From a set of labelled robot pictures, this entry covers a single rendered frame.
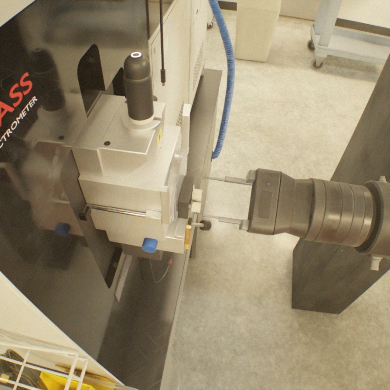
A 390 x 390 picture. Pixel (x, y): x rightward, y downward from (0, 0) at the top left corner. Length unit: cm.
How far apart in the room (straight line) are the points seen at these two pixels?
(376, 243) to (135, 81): 31
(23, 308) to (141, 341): 51
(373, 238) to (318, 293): 110
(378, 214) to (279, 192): 12
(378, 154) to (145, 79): 78
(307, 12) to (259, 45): 139
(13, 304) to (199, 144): 92
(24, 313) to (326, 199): 32
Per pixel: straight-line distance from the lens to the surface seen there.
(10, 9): 23
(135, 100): 32
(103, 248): 48
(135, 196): 35
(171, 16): 69
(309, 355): 163
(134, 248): 50
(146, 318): 81
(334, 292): 150
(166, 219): 35
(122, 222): 40
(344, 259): 124
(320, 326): 169
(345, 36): 369
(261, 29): 304
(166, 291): 83
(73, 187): 35
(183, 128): 40
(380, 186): 42
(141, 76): 30
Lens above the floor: 151
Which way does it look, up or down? 50 degrees down
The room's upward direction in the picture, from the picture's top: 4 degrees clockwise
